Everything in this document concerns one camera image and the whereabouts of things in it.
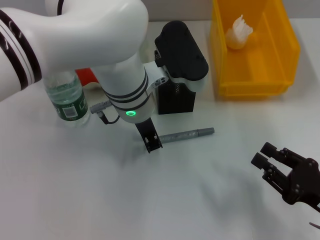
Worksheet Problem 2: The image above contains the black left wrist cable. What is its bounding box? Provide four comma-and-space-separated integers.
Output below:
89, 100, 122, 125

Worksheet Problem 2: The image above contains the red apple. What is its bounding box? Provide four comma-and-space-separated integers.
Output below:
74, 67, 99, 87

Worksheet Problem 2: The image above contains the grey pen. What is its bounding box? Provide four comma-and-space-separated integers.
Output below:
158, 126, 216, 145

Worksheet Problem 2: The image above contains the yellow plastic bin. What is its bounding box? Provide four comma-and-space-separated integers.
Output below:
209, 0, 301, 101

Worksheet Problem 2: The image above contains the black mesh pen holder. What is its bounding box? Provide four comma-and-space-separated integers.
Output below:
154, 49, 197, 116

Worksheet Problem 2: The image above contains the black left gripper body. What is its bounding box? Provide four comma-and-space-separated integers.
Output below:
134, 118, 158, 141

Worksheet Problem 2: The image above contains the clear plastic water bottle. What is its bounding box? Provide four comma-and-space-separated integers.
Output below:
43, 70, 92, 128

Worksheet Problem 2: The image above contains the white paper ball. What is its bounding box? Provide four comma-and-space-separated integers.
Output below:
226, 14, 255, 50

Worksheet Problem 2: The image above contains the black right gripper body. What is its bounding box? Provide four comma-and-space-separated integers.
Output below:
281, 158, 320, 208

